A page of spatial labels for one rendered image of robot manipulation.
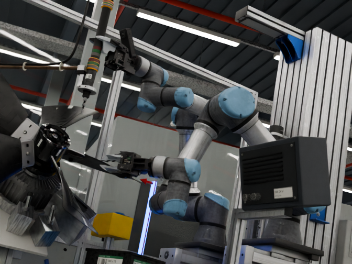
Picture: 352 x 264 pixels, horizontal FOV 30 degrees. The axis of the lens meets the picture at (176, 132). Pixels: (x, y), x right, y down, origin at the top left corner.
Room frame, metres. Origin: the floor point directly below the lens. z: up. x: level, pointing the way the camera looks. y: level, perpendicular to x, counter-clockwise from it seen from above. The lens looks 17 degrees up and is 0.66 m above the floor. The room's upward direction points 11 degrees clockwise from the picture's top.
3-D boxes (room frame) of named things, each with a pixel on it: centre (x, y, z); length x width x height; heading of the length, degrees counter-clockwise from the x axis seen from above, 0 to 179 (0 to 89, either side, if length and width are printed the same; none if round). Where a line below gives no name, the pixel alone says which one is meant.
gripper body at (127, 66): (2.33, 0.25, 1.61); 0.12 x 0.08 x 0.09; 131
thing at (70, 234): (2.30, 0.32, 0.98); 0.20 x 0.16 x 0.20; 31
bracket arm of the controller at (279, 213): (1.89, -0.29, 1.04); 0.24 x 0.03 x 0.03; 31
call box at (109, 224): (2.69, 0.18, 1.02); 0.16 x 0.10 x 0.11; 31
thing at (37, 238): (2.24, 0.37, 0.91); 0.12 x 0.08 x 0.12; 31
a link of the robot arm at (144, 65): (2.39, 0.19, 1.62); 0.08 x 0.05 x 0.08; 41
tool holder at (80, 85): (2.26, 0.35, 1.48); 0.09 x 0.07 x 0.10; 66
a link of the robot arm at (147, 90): (2.43, 0.12, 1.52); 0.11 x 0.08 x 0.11; 62
